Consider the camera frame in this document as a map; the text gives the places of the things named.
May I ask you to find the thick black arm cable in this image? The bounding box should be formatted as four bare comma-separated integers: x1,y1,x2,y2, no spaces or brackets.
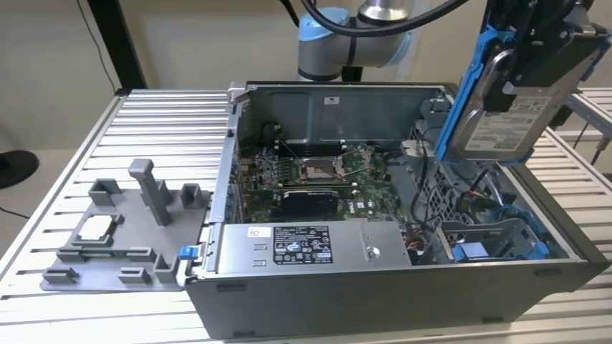
276,0,475,37

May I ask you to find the blue disk carrier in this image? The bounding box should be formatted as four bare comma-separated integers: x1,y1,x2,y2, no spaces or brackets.
448,242,492,264

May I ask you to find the green motherboard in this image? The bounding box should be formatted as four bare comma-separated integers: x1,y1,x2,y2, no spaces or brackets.
236,141,412,226

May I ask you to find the blue wire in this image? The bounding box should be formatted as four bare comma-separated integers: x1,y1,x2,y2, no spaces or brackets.
492,200,535,234

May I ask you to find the grey power supply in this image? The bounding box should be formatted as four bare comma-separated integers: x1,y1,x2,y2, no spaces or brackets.
212,221,415,279

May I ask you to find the CPU socket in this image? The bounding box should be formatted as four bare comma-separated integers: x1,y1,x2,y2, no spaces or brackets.
299,157,343,186

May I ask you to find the silver CPU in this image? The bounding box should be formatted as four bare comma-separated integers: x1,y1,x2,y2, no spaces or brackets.
76,216,119,240

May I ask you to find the grey disk bay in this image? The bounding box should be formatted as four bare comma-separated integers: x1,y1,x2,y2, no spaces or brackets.
438,218,550,266

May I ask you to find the green RAM stick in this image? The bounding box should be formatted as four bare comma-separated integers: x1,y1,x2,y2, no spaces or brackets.
71,250,134,259

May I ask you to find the grey parts rack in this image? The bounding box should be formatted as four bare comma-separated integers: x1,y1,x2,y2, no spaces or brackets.
39,157,215,293

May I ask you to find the black PC case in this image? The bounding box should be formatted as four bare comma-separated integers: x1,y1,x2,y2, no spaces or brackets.
184,80,604,340

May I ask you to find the thin black cable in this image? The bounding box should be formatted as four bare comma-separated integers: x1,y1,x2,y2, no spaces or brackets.
0,205,32,220

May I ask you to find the hard disk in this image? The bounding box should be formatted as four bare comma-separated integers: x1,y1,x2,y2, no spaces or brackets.
434,21,602,168

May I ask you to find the black round stand base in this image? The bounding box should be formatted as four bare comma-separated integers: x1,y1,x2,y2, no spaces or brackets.
0,150,40,189

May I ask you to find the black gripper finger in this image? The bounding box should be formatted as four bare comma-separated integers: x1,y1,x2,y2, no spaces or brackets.
487,49,520,113

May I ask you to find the locking lever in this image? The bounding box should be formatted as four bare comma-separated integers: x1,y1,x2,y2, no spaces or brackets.
276,138,303,161

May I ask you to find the black metal frame post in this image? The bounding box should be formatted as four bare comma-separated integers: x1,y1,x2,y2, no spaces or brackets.
88,0,150,90

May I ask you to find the black wire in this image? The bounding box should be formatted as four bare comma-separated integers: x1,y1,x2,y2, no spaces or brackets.
411,141,435,230

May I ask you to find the black graphics card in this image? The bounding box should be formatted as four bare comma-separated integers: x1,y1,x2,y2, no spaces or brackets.
279,188,342,218

